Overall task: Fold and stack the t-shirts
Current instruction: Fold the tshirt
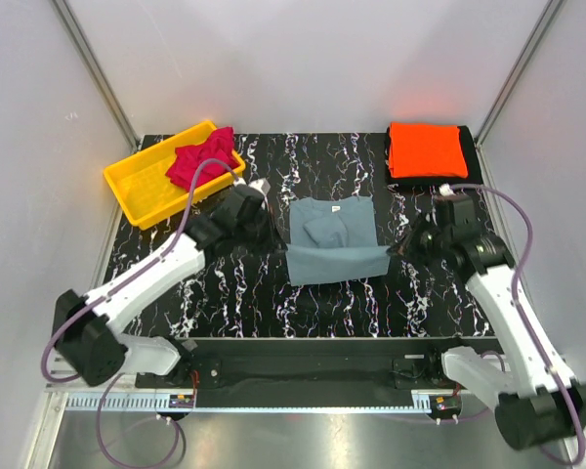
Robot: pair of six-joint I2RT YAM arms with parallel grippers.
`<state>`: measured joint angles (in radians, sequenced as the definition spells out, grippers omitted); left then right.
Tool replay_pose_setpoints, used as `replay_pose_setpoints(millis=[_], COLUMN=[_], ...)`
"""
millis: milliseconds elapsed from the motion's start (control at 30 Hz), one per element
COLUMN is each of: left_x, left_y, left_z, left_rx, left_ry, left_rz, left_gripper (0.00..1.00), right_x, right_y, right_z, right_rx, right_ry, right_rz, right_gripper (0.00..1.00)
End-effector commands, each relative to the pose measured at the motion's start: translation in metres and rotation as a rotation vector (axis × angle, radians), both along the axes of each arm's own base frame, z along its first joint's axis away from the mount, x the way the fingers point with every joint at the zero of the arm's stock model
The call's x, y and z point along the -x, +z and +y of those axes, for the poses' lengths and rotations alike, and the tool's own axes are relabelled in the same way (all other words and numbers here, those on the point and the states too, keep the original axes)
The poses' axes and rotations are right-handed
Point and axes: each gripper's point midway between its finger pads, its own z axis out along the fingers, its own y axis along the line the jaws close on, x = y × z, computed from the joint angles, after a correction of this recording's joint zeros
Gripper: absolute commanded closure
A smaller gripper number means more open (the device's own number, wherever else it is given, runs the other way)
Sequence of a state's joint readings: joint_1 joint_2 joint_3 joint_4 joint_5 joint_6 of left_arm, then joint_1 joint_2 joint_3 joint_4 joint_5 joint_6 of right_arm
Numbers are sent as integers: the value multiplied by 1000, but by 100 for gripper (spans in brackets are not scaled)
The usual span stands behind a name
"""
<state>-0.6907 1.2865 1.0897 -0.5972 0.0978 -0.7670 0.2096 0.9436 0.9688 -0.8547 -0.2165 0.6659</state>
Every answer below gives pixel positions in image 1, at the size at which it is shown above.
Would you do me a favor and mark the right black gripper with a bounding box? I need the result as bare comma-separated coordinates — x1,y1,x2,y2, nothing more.
387,211,451,269

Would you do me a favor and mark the blue-grey t shirt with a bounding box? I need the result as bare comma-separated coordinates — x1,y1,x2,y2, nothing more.
286,196,390,286

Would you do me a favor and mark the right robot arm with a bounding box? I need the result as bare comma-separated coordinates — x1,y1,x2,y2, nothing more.
395,192,586,452

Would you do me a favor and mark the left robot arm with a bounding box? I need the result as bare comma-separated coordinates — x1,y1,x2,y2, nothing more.
53,179,280,387

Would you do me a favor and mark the red t shirt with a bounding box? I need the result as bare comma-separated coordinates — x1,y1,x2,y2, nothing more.
166,127,238,191

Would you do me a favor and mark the folded orange t shirt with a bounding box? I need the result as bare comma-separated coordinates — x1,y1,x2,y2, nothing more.
388,122,469,179

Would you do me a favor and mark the folded black t shirt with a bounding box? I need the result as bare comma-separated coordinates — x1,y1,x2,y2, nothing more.
385,125,483,188

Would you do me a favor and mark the yellow plastic tray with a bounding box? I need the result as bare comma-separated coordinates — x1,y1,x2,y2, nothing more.
104,120,245,230

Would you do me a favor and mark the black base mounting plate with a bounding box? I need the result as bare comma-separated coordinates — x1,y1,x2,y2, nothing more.
131,336,499,409

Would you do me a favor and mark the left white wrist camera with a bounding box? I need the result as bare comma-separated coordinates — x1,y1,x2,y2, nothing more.
233,178,271,197

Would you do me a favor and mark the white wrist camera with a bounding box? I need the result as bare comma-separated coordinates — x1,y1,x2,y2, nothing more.
439,184,455,196
233,178,271,197

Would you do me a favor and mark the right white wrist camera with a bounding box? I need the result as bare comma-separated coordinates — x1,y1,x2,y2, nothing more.
439,184,455,196

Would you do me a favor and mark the aluminium frame rail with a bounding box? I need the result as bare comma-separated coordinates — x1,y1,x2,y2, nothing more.
43,355,582,416

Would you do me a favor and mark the right aluminium corner post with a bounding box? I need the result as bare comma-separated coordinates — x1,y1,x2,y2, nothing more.
475,0,566,147

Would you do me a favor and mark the aluminium corner post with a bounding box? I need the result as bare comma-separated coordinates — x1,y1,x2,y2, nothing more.
475,0,566,147
49,0,141,151

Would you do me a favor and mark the left aluminium corner post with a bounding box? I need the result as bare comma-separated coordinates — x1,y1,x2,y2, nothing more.
49,0,141,151

